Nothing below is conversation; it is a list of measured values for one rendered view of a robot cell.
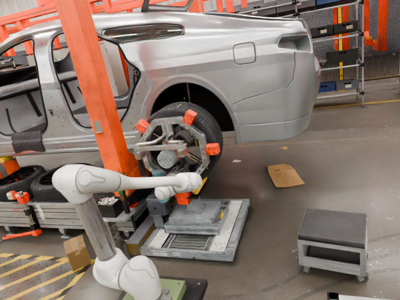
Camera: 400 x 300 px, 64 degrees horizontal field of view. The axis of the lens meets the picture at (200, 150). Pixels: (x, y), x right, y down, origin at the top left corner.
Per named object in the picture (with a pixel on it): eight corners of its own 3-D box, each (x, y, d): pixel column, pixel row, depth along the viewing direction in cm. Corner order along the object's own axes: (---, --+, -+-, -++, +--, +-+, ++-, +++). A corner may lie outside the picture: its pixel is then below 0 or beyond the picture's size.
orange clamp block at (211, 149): (209, 152, 245) (220, 151, 242) (206, 155, 238) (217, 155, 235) (207, 143, 242) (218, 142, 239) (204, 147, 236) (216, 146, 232)
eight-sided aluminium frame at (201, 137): (213, 180, 252) (202, 113, 233) (211, 184, 246) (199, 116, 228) (152, 181, 270) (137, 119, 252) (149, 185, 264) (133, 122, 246)
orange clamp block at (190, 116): (193, 123, 240) (197, 113, 236) (189, 126, 233) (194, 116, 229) (184, 118, 240) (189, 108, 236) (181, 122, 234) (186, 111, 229)
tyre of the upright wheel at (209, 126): (238, 128, 256) (168, 86, 261) (231, 138, 235) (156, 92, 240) (202, 186, 287) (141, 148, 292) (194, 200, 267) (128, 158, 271)
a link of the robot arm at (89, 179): (122, 168, 151) (101, 167, 157) (94, 163, 135) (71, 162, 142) (119, 196, 149) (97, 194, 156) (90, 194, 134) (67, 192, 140)
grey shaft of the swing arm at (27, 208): (43, 233, 328) (25, 190, 311) (38, 236, 323) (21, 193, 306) (36, 233, 331) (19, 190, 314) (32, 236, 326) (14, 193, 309)
